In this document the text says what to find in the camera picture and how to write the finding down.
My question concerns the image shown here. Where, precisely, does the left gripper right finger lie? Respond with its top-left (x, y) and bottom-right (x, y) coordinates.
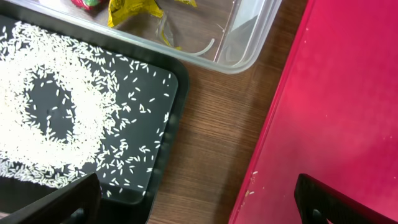
top-left (294, 174), bottom-right (397, 224)

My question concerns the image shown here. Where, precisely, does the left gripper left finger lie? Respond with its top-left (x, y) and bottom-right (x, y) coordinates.
top-left (1, 173), bottom-right (101, 224)

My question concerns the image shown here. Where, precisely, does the white rice pile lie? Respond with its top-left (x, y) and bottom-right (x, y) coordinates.
top-left (1, 19), bottom-right (178, 202)

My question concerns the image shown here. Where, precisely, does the yellow snack wrapper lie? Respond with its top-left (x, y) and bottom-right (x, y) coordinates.
top-left (108, 0), bottom-right (182, 50)

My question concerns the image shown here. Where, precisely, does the red snack wrapper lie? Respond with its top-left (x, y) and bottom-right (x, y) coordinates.
top-left (70, 0), bottom-right (105, 11)

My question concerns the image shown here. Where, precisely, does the red serving tray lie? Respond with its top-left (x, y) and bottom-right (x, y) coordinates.
top-left (229, 0), bottom-right (397, 223)

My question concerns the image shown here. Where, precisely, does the black plastic tray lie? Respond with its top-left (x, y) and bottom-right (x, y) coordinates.
top-left (1, 1), bottom-right (189, 223)

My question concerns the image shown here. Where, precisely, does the clear plastic bin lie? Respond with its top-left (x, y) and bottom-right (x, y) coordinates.
top-left (1, 0), bottom-right (280, 74)

